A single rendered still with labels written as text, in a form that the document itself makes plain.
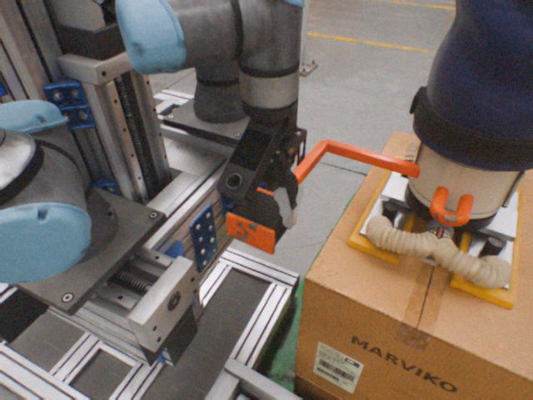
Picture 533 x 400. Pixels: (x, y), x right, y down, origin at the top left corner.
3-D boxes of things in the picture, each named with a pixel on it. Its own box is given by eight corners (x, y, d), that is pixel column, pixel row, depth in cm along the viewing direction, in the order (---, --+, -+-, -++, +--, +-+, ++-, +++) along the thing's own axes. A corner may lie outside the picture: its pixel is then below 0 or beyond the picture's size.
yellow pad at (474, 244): (510, 312, 62) (525, 294, 58) (447, 287, 65) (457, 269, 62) (521, 197, 83) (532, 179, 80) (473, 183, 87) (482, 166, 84)
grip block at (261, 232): (272, 256, 57) (272, 233, 53) (226, 236, 60) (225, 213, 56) (296, 222, 62) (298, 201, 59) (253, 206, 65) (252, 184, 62)
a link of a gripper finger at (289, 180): (306, 205, 54) (289, 153, 50) (301, 211, 53) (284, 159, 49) (280, 203, 57) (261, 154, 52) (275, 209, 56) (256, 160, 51)
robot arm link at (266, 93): (281, 83, 40) (221, 68, 43) (281, 120, 44) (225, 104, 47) (311, 60, 45) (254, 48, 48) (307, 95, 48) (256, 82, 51)
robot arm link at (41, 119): (86, 158, 62) (53, 80, 52) (96, 207, 53) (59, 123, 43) (4, 177, 58) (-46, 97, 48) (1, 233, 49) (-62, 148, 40)
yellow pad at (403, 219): (396, 266, 68) (403, 248, 65) (346, 246, 72) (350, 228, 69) (434, 172, 90) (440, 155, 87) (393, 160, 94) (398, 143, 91)
